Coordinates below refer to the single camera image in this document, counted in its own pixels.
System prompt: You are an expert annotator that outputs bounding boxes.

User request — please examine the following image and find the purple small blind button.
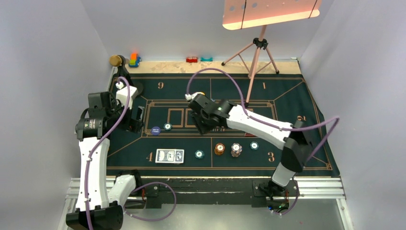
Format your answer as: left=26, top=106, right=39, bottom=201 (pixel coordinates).
left=150, top=126, right=161, bottom=136

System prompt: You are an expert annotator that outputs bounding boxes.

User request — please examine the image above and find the orange poker chip stack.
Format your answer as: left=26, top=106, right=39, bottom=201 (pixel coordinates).
left=214, top=143, right=225, bottom=155

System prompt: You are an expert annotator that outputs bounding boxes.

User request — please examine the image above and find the green poker chip stack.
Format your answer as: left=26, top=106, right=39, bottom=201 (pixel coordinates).
left=194, top=150, right=205, bottom=159

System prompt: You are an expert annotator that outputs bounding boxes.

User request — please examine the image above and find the red triangle marker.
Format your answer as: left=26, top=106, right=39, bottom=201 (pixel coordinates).
left=244, top=133, right=256, bottom=137

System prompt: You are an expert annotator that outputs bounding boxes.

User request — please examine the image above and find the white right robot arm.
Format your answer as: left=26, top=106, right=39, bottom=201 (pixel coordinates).
left=185, top=92, right=313, bottom=195

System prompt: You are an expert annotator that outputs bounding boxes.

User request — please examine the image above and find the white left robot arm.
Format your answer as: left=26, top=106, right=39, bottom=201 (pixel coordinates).
left=66, top=87, right=143, bottom=230

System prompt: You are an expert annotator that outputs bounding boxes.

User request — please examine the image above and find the green poker table mat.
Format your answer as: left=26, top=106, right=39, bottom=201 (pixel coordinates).
left=107, top=73, right=324, bottom=177

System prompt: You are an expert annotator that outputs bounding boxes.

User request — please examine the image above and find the blue playing card deck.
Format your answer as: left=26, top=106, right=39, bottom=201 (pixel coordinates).
left=155, top=149, right=184, bottom=164

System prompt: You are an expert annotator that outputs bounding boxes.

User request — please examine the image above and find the pink white poker chip stack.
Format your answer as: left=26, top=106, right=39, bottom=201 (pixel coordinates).
left=231, top=143, right=242, bottom=157

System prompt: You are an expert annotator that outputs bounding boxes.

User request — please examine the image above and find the teal toy block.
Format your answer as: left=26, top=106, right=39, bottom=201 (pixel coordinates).
left=200, top=57, right=213, bottom=62

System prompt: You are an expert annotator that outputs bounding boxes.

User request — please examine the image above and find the red toy block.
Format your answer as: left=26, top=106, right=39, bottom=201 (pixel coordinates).
left=185, top=56, right=199, bottom=63

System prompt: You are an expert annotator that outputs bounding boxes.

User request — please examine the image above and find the colourful toy block stack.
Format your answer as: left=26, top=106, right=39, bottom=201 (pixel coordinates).
left=128, top=53, right=141, bottom=68

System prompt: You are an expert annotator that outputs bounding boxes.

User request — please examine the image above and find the pink tripod stand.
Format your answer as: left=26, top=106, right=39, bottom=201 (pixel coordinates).
left=221, top=25, right=280, bottom=106

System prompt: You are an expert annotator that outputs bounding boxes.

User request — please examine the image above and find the pink perforated board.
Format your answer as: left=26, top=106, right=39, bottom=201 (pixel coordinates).
left=222, top=0, right=322, bottom=30

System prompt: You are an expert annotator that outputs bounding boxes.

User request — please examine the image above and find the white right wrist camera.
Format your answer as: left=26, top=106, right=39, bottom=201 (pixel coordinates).
left=185, top=92, right=202, bottom=102

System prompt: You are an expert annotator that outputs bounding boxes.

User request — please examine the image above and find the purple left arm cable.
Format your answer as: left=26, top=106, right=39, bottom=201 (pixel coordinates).
left=84, top=76, right=177, bottom=230

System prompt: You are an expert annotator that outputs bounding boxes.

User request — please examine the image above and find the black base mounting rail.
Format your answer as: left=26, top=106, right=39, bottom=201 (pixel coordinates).
left=125, top=176, right=298, bottom=209

